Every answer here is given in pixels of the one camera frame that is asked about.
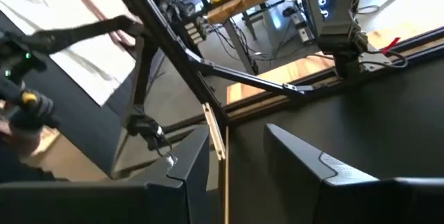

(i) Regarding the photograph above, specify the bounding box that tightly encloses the black table mat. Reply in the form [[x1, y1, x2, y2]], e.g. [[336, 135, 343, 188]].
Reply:
[[227, 55, 444, 224]]

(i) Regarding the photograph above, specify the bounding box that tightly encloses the black yellow leader handle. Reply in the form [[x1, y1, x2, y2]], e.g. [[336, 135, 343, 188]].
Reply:
[[0, 29, 60, 131]]

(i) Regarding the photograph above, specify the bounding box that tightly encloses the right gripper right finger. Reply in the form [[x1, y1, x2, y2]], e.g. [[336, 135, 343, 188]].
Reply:
[[264, 123, 444, 224]]

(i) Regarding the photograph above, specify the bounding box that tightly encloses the person's hand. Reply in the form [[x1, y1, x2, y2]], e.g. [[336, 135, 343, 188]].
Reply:
[[0, 119, 53, 159]]

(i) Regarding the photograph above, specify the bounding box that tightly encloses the black frame strut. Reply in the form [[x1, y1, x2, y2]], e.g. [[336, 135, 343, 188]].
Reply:
[[107, 0, 230, 128]]

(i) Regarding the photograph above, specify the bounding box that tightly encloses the red zip tie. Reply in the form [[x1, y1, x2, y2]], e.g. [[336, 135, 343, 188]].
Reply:
[[381, 36, 402, 55]]

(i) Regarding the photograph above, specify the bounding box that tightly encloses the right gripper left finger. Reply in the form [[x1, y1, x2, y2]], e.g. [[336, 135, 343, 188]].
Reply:
[[0, 125, 212, 224]]

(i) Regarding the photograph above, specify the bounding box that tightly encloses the black frame brace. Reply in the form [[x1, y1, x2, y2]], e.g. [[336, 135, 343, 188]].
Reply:
[[189, 55, 313, 100]]

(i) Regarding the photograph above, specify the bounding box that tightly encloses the black base cable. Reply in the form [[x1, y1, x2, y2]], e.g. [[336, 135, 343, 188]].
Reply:
[[359, 49, 409, 69]]

